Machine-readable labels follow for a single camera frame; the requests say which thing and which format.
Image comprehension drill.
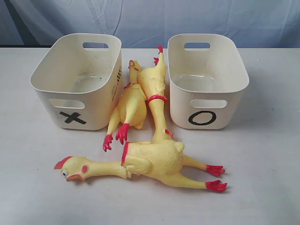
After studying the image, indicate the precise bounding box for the slim yellow rubber chicken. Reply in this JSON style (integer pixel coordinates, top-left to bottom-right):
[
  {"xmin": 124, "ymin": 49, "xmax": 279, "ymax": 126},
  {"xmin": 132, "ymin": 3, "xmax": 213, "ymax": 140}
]
[{"xmin": 54, "ymin": 156, "xmax": 131, "ymax": 181}]

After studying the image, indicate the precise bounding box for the white bin marked X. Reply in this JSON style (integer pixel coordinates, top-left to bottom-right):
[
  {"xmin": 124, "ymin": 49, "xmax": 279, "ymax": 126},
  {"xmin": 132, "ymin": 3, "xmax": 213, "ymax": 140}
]
[{"xmin": 30, "ymin": 33, "xmax": 122, "ymax": 130}]

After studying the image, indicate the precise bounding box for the large yellow rubber chicken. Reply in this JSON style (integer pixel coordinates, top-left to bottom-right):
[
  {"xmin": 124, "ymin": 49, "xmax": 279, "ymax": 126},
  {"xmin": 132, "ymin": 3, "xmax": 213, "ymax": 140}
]
[{"xmin": 121, "ymin": 140, "xmax": 227, "ymax": 192}]

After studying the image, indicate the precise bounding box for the blue-grey backdrop curtain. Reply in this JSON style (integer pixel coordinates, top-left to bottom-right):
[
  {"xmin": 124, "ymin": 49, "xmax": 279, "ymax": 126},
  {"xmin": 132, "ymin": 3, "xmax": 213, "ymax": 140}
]
[{"xmin": 0, "ymin": 0, "xmax": 300, "ymax": 48}]

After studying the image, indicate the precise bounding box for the small yellow rubber chicken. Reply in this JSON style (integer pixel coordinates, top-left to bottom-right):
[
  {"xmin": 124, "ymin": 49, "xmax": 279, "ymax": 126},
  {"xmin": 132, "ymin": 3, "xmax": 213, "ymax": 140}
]
[{"xmin": 103, "ymin": 60, "xmax": 147, "ymax": 151}]

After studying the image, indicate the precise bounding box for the white bin marked O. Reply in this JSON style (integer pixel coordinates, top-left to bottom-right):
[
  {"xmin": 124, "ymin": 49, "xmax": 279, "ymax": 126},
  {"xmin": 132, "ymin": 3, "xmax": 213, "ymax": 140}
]
[{"xmin": 167, "ymin": 33, "xmax": 249, "ymax": 130}]

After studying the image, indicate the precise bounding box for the long yellow rubber chicken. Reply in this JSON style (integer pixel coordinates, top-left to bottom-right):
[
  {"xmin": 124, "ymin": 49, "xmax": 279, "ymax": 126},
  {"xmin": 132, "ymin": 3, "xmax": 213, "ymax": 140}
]
[{"xmin": 138, "ymin": 45, "xmax": 173, "ymax": 143}]

